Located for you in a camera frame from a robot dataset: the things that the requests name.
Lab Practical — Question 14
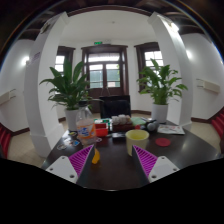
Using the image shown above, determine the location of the red plastic box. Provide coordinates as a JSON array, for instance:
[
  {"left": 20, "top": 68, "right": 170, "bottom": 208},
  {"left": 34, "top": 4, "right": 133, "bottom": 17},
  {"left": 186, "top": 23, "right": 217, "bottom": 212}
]
[{"left": 94, "top": 121, "right": 110, "bottom": 138}]

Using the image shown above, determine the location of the black office chair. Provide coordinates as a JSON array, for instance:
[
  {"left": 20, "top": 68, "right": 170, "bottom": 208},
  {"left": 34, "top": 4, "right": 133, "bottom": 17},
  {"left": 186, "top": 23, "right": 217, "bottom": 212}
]
[{"left": 99, "top": 95, "right": 132, "bottom": 119}]

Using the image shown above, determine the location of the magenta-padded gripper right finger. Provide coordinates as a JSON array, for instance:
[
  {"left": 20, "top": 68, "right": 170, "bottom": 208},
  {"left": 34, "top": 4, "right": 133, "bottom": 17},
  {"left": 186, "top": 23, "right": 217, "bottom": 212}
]
[{"left": 131, "top": 144, "right": 181, "bottom": 184}]

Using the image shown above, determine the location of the red carpeted staircase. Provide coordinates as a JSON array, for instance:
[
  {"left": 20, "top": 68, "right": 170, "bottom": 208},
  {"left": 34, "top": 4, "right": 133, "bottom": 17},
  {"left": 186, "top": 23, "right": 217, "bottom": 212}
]
[
  {"left": 211, "top": 109, "right": 224, "bottom": 139},
  {"left": 0, "top": 123, "right": 13, "bottom": 158}
]

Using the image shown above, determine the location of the white wall unit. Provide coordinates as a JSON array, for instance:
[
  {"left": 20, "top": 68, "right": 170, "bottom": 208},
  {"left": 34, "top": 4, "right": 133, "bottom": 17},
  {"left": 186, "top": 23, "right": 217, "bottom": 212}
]
[
  {"left": 0, "top": 89, "right": 17, "bottom": 106},
  {"left": 196, "top": 78, "right": 221, "bottom": 94}
]

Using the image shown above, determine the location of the grey ball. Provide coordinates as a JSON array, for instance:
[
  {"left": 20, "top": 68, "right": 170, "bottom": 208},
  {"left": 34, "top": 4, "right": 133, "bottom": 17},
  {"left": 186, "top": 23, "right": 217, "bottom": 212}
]
[{"left": 146, "top": 120, "right": 160, "bottom": 132}]

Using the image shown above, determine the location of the clear orange drink bottle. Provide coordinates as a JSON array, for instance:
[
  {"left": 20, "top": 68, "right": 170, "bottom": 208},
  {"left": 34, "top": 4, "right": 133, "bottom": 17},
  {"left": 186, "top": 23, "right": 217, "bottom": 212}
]
[{"left": 75, "top": 100, "right": 102, "bottom": 165}]

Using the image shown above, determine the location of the dark framed window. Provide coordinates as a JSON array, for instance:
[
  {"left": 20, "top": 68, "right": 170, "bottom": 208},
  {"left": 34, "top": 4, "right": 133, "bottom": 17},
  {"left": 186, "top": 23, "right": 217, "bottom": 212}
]
[
  {"left": 134, "top": 42, "right": 164, "bottom": 91},
  {"left": 54, "top": 45, "right": 76, "bottom": 74}
]

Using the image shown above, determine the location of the dark tray of white items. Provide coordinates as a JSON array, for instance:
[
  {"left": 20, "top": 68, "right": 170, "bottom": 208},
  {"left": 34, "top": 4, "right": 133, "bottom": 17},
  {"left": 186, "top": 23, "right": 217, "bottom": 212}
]
[{"left": 110, "top": 114, "right": 134, "bottom": 133}]

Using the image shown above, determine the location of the dark wooden glazed door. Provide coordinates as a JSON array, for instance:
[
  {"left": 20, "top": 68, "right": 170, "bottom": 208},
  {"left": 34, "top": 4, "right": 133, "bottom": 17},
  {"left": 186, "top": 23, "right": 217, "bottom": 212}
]
[{"left": 81, "top": 44, "right": 129, "bottom": 99}]

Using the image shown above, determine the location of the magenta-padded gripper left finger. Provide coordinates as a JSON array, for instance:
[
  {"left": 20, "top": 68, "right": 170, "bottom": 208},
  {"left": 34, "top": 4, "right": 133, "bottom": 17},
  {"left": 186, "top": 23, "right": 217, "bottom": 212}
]
[{"left": 45, "top": 144, "right": 96, "bottom": 184}]

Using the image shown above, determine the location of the flat round red coaster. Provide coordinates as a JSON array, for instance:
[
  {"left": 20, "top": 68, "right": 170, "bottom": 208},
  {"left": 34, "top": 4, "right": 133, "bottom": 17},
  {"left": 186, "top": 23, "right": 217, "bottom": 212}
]
[{"left": 154, "top": 137, "right": 172, "bottom": 148}]

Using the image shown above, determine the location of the printed white magazine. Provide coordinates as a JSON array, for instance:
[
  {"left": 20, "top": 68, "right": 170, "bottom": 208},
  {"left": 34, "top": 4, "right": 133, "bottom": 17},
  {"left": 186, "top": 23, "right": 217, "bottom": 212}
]
[{"left": 157, "top": 124, "right": 186, "bottom": 136}]

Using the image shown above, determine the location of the flat green box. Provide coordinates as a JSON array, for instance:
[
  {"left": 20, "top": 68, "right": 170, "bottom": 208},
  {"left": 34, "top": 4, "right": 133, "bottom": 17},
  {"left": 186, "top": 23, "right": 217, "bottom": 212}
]
[{"left": 94, "top": 118, "right": 111, "bottom": 124}]

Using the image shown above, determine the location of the pale yellow cup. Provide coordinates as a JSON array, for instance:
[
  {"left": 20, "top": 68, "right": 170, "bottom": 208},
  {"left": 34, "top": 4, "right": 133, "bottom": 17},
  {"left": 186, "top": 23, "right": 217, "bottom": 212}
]
[{"left": 125, "top": 129, "right": 150, "bottom": 157}]

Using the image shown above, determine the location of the bright pillar lamp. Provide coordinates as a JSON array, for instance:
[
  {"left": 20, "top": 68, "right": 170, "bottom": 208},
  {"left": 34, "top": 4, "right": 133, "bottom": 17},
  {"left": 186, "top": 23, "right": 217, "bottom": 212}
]
[{"left": 169, "top": 21, "right": 181, "bottom": 33}]

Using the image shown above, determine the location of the leafy plant in white pot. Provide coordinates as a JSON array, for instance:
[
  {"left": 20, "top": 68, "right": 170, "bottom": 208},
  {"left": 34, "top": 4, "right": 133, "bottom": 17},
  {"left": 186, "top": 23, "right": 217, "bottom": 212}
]
[
  {"left": 136, "top": 58, "right": 189, "bottom": 124},
  {"left": 39, "top": 59, "right": 93, "bottom": 132}
]

